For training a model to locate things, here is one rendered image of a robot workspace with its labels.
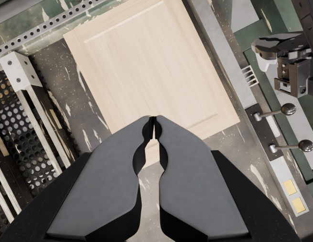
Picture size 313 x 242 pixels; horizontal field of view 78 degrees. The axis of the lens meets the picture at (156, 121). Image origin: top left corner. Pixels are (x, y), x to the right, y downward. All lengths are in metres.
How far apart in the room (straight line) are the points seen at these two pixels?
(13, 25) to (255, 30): 0.88
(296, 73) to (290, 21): 0.49
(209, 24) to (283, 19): 0.25
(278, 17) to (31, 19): 0.85
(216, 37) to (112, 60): 0.37
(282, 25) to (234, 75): 0.23
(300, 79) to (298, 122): 3.85
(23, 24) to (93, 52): 0.25
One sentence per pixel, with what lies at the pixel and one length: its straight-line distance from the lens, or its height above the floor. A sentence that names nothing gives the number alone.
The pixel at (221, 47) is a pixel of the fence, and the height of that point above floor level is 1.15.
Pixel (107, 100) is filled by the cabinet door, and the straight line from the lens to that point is 0.73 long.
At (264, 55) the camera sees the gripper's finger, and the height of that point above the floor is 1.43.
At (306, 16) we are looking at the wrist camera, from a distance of 0.36.
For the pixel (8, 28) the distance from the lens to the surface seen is 0.91.
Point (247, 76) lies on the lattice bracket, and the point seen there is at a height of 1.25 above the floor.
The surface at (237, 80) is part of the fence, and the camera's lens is 0.74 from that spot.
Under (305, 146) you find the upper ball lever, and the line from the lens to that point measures 0.71.
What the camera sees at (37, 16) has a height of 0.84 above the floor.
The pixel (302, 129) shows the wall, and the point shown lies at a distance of 4.19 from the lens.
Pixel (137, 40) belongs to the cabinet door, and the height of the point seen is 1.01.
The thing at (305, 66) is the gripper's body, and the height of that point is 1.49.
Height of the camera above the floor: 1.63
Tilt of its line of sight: 33 degrees down
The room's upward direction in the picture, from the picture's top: 155 degrees clockwise
